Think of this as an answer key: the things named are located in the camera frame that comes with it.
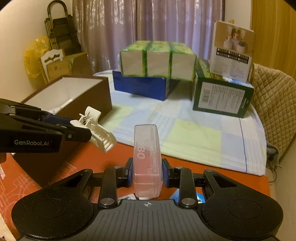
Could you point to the brown shoe box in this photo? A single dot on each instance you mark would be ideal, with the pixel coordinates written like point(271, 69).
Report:
point(101, 92)

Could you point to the brown cardboard box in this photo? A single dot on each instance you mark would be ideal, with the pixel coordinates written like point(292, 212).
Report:
point(76, 66)

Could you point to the white photo print box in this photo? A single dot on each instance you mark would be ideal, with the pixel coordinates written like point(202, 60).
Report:
point(231, 51)

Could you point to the green wrapped tissue pack bundle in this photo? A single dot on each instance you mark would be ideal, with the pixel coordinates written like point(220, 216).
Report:
point(157, 62)

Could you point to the yellow plastic bag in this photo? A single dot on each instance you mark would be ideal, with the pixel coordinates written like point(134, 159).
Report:
point(34, 58)

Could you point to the white ornate wooden panel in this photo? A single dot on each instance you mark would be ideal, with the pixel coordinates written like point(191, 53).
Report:
point(52, 58)

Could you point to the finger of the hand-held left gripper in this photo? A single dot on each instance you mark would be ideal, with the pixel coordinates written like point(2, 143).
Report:
point(76, 134)
point(57, 121)

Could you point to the red printed mat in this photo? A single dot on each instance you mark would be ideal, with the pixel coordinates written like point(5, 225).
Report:
point(111, 162)

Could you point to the white hair clip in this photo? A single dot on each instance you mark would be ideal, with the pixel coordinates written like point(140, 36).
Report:
point(101, 136)

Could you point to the beige quilted chair cover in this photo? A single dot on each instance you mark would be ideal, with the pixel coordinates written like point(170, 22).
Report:
point(275, 102)

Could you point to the green white carton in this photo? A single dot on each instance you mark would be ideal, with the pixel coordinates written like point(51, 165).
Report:
point(222, 97)

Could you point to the blue cardboard box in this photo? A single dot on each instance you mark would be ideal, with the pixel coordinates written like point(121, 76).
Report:
point(141, 87)

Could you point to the black folding hand cart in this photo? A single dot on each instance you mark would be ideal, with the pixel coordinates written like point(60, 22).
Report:
point(62, 30)

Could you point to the wooden door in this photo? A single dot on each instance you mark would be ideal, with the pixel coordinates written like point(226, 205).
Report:
point(272, 34)

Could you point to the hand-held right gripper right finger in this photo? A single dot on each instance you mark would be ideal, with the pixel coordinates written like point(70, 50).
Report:
point(165, 172)

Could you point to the mauve curtain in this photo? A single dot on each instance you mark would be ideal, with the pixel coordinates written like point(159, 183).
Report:
point(138, 23)

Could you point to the clear plastic case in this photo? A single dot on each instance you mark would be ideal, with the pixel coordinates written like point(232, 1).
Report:
point(146, 162)

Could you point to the pale checked cloth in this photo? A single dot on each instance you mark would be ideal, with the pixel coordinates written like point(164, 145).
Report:
point(185, 129)

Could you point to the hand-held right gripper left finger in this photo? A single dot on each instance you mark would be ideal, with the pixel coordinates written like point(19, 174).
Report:
point(130, 172)

